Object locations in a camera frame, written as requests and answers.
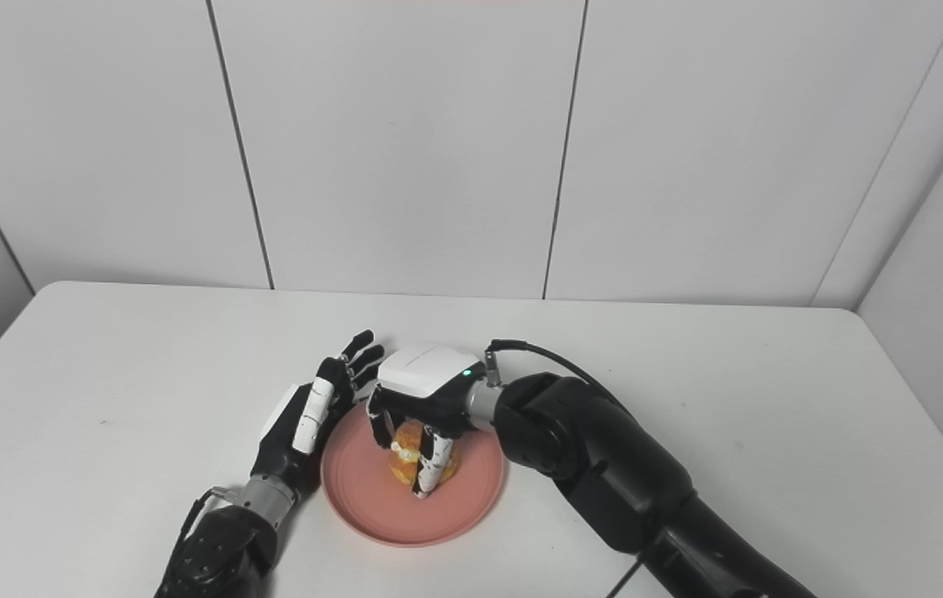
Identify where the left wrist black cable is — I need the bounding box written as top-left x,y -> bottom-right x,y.
164,487 -> 239,582

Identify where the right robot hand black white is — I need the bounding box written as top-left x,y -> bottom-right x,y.
366,342 -> 489,499

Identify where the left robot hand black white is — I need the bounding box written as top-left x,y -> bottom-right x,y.
252,330 -> 386,499

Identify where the pink round plate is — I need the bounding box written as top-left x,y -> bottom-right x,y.
320,404 -> 506,547

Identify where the cream puff pastry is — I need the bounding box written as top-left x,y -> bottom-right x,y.
386,419 -> 460,488

